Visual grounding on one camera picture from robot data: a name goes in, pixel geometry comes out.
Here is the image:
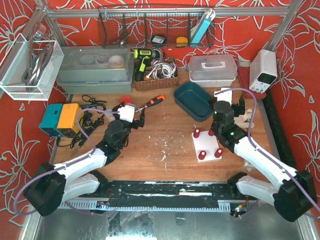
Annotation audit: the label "teal device box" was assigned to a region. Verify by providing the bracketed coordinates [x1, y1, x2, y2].
[38, 103, 63, 137]

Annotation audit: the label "red cube adapter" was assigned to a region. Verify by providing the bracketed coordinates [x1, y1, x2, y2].
[119, 95, 133, 105]

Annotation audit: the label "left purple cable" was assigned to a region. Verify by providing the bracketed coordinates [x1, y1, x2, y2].
[13, 107, 121, 216]

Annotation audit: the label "yellow soldering station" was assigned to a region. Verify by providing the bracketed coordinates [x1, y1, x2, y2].
[57, 103, 82, 138]

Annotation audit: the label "white plastic lidded box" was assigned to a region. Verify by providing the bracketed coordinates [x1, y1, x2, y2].
[188, 54, 238, 88]

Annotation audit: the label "soldering iron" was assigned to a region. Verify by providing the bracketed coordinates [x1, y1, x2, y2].
[71, 141, 84, 156]

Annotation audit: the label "beige work glove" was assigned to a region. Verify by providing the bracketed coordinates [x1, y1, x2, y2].
[234, 108, 253, 129]

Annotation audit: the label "brown wicker basket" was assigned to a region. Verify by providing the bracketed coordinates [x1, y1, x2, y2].
[133, 57, 179, 91]

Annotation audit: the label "large red spring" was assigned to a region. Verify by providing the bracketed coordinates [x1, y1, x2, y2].
[208, 129, 215, 136]

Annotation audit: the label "black tangled cables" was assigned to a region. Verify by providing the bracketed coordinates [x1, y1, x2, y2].
[56, 94, 108, 151]

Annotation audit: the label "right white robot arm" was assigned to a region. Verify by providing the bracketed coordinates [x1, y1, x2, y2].
[209, 92, 320, 222]

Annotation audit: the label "teal plastic tray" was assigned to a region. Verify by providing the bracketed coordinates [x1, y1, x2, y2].
[173, 81, 213, 122]

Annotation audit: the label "yellow tape measure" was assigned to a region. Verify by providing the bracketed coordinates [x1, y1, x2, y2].
[176, 36, 189, 48]

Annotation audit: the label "grey plastic storage box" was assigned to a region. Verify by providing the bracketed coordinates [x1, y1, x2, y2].
[56, 46, 134, 95]

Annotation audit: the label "grey coiled cable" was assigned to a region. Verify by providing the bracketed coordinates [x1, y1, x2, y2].
[21, 39, 55, 92]

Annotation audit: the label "white peg board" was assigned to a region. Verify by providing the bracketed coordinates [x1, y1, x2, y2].
[191, 131, 222, 163]

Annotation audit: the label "blue white case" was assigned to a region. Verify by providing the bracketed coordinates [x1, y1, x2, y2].
[190, 8, 216, 48]

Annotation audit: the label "orange black screwdriver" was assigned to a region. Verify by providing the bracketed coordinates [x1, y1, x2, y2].
[135, 95, 166, 113]

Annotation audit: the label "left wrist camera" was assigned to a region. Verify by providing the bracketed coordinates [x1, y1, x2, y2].
[117, 103, 136, 123]

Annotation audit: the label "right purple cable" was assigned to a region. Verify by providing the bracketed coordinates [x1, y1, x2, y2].
[215, 87, 320, 221]

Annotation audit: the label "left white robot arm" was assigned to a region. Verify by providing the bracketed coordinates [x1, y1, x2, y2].
[22, 104, 145, 217]

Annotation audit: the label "black wire basket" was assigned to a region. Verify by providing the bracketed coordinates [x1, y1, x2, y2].
[97, 13, 215, 48]

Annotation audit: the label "white power supply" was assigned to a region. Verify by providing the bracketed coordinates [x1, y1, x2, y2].
[249, 49, 277, 94]

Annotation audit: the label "clear acrylic box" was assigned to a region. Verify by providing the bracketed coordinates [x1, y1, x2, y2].
[0, 34, 64, 101]

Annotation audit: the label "purple cable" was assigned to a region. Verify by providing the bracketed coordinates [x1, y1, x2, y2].
[13, 107, 121, 216]
[215, 87, 320, 221]

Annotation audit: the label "small clear screw box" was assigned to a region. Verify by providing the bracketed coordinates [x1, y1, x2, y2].
[104, 110, 115, 122]

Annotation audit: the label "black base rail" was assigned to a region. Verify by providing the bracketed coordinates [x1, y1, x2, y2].
[80, 180, 255, 209]

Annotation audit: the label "white coiled cables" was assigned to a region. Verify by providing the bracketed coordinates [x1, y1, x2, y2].
[146, 62, 177, 80]

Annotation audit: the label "green black drill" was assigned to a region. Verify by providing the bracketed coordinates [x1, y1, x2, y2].
[133, 48, 160, 82]

